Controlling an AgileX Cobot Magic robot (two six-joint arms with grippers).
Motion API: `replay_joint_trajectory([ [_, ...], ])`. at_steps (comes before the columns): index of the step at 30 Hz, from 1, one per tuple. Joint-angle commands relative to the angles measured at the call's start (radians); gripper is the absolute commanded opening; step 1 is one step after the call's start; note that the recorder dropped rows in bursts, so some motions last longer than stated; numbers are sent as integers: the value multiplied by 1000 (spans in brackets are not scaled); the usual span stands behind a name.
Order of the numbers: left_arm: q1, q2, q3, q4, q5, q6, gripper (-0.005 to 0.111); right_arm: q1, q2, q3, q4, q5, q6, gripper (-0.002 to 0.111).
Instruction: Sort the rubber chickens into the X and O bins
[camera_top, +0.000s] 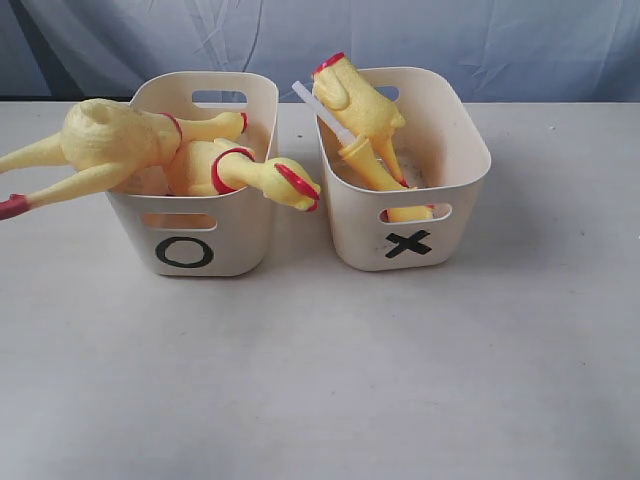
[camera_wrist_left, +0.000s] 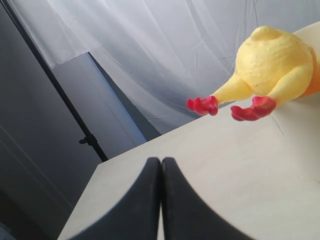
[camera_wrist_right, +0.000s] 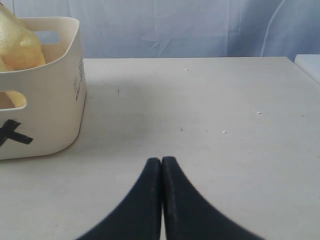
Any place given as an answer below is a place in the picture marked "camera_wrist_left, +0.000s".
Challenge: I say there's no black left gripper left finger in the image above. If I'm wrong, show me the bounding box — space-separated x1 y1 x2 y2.
70 157 162 240

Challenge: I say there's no black light stand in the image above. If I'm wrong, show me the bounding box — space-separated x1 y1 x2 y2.
0 0 108 162

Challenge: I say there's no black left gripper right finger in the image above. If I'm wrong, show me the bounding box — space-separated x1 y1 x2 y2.
161 157 252 240

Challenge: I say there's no whole yellow rubber chicken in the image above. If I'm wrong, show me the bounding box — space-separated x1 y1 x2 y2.
186 26 320 122

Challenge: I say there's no cream bin marked O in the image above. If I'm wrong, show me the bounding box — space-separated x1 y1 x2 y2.
271 21 320 141

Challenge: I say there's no white backdrop curtain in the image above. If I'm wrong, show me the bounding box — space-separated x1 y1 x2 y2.
11 0 320 134

